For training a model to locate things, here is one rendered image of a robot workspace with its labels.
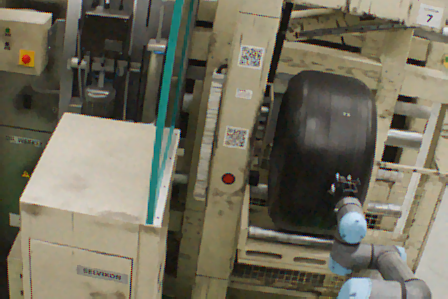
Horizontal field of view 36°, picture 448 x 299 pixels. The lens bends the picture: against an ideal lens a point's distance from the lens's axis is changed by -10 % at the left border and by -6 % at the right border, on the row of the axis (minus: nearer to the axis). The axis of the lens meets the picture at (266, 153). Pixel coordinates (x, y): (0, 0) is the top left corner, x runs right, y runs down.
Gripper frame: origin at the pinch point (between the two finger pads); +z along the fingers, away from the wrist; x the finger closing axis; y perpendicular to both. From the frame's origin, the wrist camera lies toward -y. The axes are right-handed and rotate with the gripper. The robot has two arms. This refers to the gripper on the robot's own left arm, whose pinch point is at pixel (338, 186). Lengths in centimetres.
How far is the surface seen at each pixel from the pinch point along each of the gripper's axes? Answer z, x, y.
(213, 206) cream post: 24, 36, -25
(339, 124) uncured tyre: 8.4, 2.5, 17.0
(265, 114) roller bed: 62, 22, -1
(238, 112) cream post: 19.4, 33.6, 11.9
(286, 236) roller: 16.9, 10.3, -28.7
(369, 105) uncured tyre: 16.5, -7.5, 22.6
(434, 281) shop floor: 133, -97, -106
